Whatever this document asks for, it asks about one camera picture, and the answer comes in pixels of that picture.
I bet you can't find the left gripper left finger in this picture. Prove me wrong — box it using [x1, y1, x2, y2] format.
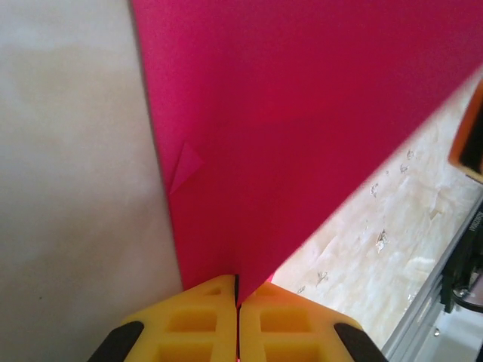
[88, 274, 240, 362]

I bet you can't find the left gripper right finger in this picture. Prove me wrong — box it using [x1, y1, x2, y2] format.
[238, 281, 386, 362]

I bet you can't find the magenta cloth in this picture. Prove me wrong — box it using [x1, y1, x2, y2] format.
[130, 0, 483, 302]

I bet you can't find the wide aluminium mounting rail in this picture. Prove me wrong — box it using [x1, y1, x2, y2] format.
[380, 195, 483, 362]

